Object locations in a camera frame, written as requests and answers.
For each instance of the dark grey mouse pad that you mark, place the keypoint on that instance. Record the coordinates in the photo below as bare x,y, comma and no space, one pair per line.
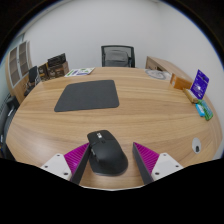
88,95

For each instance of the wooden side desk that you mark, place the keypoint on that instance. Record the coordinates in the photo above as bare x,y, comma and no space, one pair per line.
163,64

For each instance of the black cardboard box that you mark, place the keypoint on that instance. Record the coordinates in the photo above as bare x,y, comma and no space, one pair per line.
56,59

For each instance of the wooden shelf unit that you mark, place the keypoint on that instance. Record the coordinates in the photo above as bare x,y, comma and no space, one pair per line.
18,65

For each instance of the small brown cardboard box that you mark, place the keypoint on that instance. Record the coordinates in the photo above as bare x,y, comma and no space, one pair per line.
42,71

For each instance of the green flat box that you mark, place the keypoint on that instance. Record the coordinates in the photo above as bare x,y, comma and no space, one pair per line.
207,110

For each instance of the purple standing card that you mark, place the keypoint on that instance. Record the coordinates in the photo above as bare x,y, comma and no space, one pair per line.
200,84

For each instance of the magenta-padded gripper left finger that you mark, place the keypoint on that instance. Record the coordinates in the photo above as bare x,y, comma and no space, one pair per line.
75,159

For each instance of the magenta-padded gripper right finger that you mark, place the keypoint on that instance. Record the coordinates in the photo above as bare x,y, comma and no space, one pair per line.
150,160

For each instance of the black computer mouse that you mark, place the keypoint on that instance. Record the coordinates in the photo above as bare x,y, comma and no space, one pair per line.
106,155

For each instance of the grey mesh office chair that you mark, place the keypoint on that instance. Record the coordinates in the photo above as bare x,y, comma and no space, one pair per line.
117,57

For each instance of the large brown cardboard box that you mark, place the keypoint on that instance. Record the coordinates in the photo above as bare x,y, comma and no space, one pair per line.
58,70

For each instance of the white printed sheet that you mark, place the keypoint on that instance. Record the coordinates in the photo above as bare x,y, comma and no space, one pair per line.
79,72

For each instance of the round grey printed sheet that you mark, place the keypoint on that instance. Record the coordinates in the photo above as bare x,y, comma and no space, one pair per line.
155,74

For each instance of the black leather office chair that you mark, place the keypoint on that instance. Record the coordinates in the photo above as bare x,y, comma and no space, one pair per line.
7,116

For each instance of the small tan box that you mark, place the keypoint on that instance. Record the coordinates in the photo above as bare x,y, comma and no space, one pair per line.
190,96

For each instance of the orange-brown cardboard box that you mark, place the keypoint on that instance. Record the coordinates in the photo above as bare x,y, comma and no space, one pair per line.
180,82

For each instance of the small black chair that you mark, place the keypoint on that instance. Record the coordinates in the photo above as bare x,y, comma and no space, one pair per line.
32,75

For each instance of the small blue box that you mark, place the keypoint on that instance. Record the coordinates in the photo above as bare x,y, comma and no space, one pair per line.
200,110

